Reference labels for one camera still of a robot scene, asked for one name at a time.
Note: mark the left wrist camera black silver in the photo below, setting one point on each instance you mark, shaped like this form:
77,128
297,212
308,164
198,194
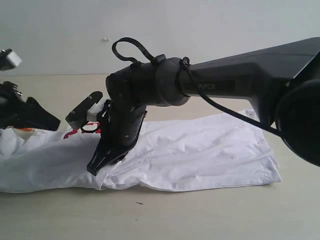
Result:
9,60

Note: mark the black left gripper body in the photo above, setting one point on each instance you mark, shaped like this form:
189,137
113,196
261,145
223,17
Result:
19,114

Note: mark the white t-shirt red lettering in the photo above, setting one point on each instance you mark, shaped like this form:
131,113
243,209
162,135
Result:
211,152

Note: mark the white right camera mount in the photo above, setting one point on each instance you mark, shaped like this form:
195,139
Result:
92,113

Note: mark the orange clothing tag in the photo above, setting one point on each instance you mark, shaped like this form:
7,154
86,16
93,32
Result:
27,130

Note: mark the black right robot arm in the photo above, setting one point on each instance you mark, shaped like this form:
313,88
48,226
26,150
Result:
276,89

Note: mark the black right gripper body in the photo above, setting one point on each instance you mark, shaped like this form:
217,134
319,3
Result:
119,133

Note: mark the right wrist camera black silver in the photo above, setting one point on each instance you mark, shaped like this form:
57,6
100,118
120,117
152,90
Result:
78,116

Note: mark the wrist camera black silver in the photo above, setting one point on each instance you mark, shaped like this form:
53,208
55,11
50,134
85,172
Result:
9,60
78,116

